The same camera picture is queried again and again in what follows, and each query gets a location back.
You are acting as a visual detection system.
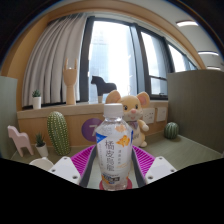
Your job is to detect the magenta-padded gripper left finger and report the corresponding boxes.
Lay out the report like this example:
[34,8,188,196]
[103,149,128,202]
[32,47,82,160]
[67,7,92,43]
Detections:
[48,144,100,189]

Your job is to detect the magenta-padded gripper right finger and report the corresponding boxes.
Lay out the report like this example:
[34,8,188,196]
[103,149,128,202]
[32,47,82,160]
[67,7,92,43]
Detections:
[130,144,178,189]

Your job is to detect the clear drink bottle white cap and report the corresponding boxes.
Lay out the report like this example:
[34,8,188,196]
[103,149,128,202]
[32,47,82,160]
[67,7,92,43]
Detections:
[95,102,134,191]

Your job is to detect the small plant in white pot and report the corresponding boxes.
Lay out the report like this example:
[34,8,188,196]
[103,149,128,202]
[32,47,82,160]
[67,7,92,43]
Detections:
[34,132,50,158]
[31,89,43,110]

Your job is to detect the tall green cactus ornament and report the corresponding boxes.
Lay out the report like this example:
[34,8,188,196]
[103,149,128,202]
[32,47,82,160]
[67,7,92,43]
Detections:
[46,111,72,157]

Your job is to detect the round green cactus ornament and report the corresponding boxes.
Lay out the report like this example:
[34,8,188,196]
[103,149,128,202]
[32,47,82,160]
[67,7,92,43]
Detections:
[163,121,180,140]

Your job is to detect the purple round number sign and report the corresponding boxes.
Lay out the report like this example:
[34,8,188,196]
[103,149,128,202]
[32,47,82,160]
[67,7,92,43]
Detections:
[81,117,104,142]

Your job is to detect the pink horse figurine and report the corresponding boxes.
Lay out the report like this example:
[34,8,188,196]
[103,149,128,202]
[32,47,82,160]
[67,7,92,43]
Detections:
[7,125,35,158]

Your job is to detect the plush mouse toy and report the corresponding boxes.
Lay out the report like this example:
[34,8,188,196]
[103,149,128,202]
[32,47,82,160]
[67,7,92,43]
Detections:
[105,89,151,148]

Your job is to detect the wooden hand model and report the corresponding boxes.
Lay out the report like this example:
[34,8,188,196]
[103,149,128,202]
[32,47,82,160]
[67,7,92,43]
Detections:
[63,58,79,106]

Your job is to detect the dark horse figurine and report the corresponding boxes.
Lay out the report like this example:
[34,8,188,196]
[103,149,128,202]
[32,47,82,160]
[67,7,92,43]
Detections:
[90,75,118,104]

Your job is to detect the grey curtain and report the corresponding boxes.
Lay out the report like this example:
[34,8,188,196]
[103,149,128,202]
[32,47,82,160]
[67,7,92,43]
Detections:
[21,13,88,108]

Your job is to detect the ceiling lights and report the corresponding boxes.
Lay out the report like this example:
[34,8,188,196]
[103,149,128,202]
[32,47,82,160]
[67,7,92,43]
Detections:
[175,19,223,71]

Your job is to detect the white wall socket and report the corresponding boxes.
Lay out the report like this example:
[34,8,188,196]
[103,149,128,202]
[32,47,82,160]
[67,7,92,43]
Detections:
[155,106,168,123]
[142,107,156,125]

